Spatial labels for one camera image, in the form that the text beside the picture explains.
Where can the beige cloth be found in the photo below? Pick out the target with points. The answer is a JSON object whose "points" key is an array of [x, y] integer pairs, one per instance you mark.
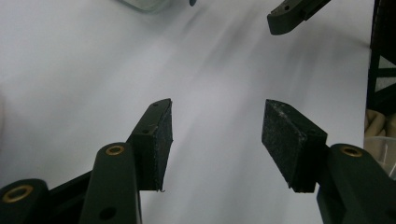
{"points": [[373, 124]]}

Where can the white paper sheet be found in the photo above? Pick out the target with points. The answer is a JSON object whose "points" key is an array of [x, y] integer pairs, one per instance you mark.
{"points": [[218, 77]]}

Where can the black metal stand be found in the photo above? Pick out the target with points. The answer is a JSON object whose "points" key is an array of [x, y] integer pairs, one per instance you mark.
{"points": [[386, 31]]}

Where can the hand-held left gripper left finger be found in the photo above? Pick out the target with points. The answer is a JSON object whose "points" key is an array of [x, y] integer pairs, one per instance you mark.
{"points": [[152, 149]]}

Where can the clear plastic container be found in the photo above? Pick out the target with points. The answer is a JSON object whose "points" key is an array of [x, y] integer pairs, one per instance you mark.
{"points": [[146, 4]]}

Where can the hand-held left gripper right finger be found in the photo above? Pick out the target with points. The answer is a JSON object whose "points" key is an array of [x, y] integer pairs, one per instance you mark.
{"points": [[289, 146]]}

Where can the translucent plastic object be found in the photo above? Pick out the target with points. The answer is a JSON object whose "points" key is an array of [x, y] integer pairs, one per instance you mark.
{"points": [[379, 149]]}

